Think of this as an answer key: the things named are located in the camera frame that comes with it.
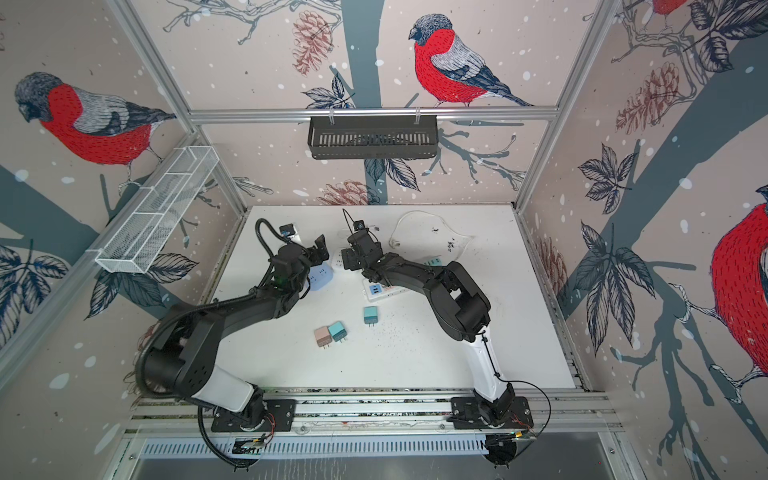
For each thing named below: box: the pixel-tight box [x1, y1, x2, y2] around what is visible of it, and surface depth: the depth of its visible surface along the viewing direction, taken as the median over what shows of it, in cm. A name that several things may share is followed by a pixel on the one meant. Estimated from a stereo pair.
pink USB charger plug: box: [314, 326, 333, 349], surface depth 87 cm
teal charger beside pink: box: [328, 321, 347, 343], surface depth 87 cm
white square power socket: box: [330, 248, 346, 272], surface depth 92 cm
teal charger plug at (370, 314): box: [363, 306, 378, 327], surface depth 92 cm
